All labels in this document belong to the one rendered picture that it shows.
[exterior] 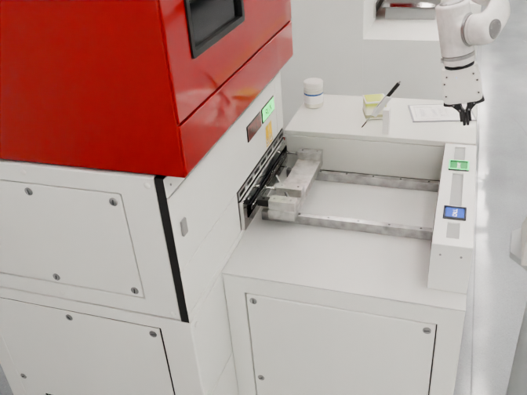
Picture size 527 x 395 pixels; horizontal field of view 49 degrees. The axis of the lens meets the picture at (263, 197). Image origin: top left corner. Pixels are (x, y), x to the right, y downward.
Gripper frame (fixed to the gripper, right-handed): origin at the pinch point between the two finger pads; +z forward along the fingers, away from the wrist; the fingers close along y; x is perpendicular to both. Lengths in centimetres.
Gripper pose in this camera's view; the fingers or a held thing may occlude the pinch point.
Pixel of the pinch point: (465, 117)
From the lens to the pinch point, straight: 169.9
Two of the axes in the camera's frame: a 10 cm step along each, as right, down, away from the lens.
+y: 9.1, -0.7, -4.1
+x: 3.2, -5.1, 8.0
